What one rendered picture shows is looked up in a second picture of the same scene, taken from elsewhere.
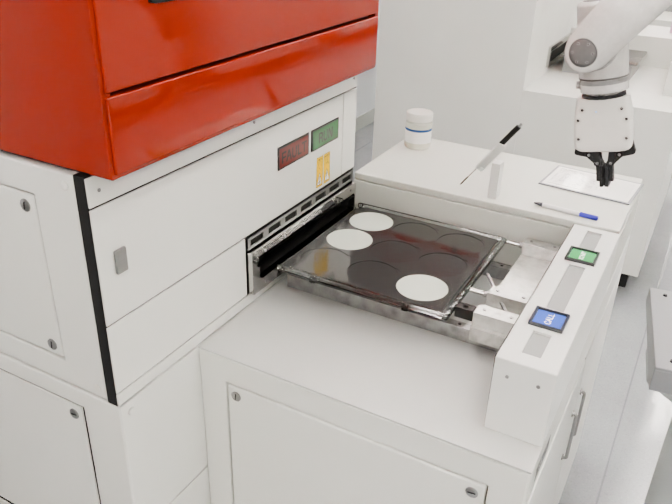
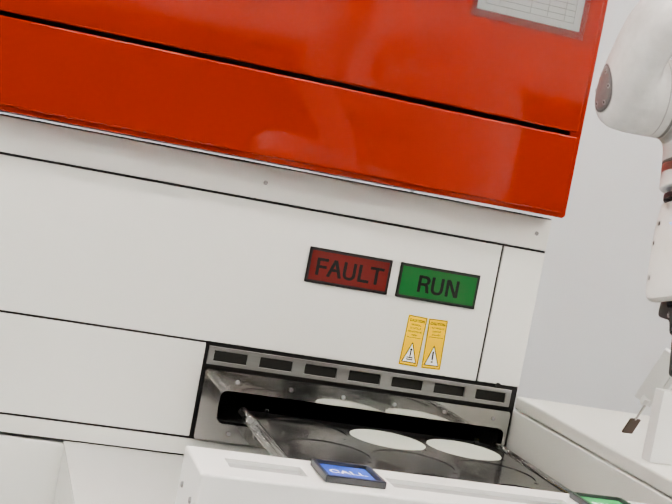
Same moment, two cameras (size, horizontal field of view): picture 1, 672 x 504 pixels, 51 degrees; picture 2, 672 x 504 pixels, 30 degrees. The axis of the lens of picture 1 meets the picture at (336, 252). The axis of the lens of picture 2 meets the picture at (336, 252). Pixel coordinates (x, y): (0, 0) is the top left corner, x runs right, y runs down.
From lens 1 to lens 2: 1.19 m
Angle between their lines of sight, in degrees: 50
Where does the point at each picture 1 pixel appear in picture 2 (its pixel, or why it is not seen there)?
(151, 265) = (18, 266)
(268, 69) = (271, 99)
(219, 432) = not seen: outside the picture
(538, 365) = (207, 464)
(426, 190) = (574, 432)
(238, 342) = (104, 456)
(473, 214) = (611, 482)
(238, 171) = (216, 235)
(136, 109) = (18, 40)
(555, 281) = (480, 488)
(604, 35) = (618, 52)
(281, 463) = not seen: outside the picture
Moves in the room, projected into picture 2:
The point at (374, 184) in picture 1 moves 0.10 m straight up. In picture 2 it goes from (528, 418) to (542, 347)
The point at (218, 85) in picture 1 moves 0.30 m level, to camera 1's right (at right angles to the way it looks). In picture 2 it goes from (164, 75) to (324, 94)
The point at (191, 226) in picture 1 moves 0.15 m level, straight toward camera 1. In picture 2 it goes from (103, 258) to (14, 251)
